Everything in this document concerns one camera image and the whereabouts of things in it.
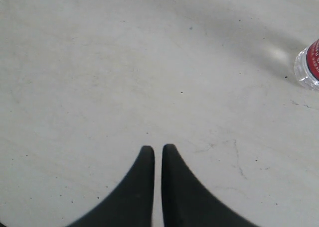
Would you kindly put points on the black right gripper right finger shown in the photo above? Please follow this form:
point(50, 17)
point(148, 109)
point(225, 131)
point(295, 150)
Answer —
point(186, 202)

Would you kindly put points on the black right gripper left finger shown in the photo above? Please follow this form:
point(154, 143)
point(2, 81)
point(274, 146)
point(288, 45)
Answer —
point(130, 204)

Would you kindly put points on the clear water bottle red label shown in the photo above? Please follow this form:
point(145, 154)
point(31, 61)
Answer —
point(306, 67)

